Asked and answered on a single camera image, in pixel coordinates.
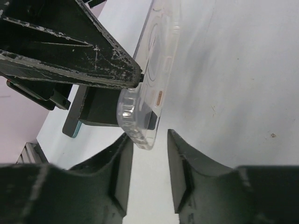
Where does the black teal phone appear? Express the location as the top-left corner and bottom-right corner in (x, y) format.
(62, 86), (87, 138)

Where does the clear phone case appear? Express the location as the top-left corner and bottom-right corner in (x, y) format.
(116, 0), (181, 150)

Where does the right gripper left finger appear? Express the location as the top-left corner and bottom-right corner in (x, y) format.
(0, 134), (133, 224)

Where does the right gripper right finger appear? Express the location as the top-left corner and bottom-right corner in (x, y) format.
(167, 129), (299, 224)

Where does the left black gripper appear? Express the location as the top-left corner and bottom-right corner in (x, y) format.
(0, 0), (142, 126)

